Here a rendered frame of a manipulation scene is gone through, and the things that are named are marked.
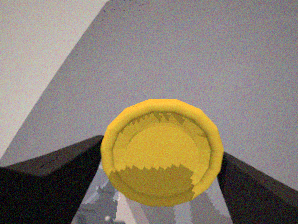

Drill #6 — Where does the yellow plate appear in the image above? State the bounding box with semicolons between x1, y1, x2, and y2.
100;99;224;207

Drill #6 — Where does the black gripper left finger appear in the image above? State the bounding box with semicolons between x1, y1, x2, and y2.
0;135;104;224

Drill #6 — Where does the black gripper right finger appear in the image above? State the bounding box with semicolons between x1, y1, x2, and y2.
216;151;298;224

